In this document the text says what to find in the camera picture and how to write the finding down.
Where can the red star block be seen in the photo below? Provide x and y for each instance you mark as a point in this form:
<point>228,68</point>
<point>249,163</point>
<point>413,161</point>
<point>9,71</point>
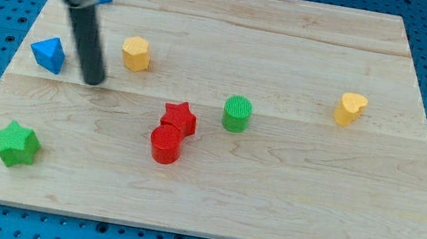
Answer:
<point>180,117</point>

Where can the green star block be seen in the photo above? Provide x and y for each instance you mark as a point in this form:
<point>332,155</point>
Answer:
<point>18,144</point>

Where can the green cylinder block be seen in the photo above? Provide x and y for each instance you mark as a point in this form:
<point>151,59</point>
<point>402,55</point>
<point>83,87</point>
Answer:
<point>236,115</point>

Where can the wooden board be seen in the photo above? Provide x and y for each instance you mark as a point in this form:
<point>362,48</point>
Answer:
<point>292,174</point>

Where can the red cylinder block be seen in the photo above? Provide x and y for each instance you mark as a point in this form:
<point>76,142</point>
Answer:
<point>166,141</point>

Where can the yellow hexagon block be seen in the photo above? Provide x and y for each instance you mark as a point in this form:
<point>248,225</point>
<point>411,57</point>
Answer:
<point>135,52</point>

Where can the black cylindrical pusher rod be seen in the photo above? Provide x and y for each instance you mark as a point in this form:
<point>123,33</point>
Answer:
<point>85,28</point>

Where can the yellow heart block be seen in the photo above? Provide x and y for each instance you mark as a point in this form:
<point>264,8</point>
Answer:
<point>349,108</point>

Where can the blue triangle block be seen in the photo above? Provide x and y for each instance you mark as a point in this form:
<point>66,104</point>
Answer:
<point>49,54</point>

